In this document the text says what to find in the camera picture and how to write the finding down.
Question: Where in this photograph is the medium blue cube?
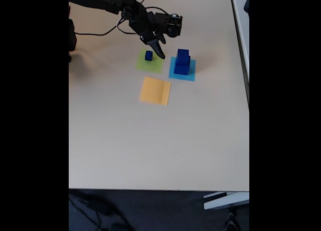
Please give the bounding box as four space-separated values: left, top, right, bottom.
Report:
176 48 191 66

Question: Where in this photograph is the green paper square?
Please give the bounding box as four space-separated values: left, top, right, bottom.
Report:
136 49 166 74

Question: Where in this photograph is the light blue paper square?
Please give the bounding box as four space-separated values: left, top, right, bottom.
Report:
168 56 197 82

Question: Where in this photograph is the orange paper square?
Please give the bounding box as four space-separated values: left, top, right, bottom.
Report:
139 76 172 106

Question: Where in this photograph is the large blue cube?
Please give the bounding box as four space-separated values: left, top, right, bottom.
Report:
174 56 191 76

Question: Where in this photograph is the white adjacent table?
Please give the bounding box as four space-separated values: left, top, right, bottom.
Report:
230 0 250 106

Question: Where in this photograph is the white table foot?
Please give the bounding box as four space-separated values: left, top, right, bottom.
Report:
202 191 250 211

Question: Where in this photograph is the black chair base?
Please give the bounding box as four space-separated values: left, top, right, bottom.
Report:
224 207 243 231

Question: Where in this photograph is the black camera box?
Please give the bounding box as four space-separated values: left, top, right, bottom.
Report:
154 12 183 38

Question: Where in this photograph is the black floor cable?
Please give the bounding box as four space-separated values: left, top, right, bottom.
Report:
69 192 131 231

